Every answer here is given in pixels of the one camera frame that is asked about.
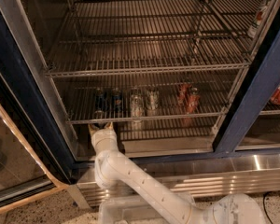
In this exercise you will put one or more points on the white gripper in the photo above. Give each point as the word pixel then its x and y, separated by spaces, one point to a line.
pixel 103 136

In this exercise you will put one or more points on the rear silver soda can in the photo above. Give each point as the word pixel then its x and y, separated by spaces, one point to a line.
pixel 152 98

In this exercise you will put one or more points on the middle wire fridge shelf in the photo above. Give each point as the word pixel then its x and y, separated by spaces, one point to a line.
pixel 104 55

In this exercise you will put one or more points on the clear plastic bin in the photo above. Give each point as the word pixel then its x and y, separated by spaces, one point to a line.
pixel 121 209

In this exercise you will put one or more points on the red soda can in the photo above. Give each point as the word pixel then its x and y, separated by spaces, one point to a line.
pixel 192 100
pixel 182 92

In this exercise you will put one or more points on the front silver soda can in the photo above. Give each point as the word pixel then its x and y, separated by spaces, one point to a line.
pixel 136 106

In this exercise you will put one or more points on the wire fridge shelf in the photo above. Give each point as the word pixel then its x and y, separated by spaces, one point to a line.
pixel 104 55
pixel 215 90
pixel 153 18

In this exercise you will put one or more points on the bottom wire fridge shelf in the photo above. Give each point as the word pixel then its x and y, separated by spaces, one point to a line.
pixel 215 90

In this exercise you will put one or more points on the white bottle on shelf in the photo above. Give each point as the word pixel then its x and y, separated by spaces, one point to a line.
pixel 256 22

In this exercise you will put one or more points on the front red soda can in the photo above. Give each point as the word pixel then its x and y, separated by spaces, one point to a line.
pixel 192 100

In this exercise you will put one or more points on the blue pepsi can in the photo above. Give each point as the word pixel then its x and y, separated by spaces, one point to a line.
pixel 99 117
pixel 117 100
pixel 100 100

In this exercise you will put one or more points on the silver soda can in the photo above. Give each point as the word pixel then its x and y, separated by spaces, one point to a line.
pixel 136 106
pixel 152 98

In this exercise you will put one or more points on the upper wire fridge shelf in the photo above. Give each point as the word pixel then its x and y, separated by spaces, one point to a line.
pixel 153 18

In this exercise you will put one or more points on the rear red soda can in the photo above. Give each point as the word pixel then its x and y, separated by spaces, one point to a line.
pixel 182 92

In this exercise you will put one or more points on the open glass fridge door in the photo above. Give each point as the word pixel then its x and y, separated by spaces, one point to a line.
pixel 24 177

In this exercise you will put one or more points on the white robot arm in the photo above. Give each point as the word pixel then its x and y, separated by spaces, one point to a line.
pixel 112 166

